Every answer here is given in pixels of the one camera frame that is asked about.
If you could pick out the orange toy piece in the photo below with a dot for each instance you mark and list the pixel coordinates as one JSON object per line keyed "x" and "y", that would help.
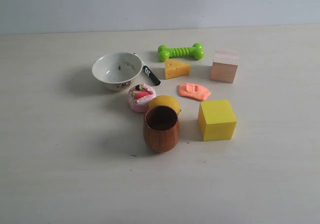
{"x": 194, "y": 91}

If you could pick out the yellow toy lemon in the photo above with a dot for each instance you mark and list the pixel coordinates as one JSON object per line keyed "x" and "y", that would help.
{"x": 166, "y": 100}

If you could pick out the brown wooden cup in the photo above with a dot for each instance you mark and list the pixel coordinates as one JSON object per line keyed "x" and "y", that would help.
{"x": 161, "y": 129}

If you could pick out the pink toy strawberry cake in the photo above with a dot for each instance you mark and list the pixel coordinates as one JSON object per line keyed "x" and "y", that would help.
{"x": 139, "y": 97}

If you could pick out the black marker pen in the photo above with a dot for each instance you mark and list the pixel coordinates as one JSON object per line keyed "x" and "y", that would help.
{"x": 147, "y": 71}

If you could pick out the yellow toy cheese wedge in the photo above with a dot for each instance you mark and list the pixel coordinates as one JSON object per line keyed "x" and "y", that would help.
{"x": 174, "y": 68}

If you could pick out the white ceramic bowl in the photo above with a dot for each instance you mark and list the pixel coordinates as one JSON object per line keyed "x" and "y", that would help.
{"x": 117, "y": 71}

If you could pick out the yellow cube block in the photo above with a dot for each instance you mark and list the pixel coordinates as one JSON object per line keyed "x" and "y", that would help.
{"x": 216, "y": 120}

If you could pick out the green toy dog bone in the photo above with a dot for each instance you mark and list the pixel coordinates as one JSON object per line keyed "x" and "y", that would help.
{"x": 196, "y": 51}

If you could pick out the natural wooden cube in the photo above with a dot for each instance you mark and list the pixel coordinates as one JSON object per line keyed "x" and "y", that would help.
{"x": 225, "y": 65}

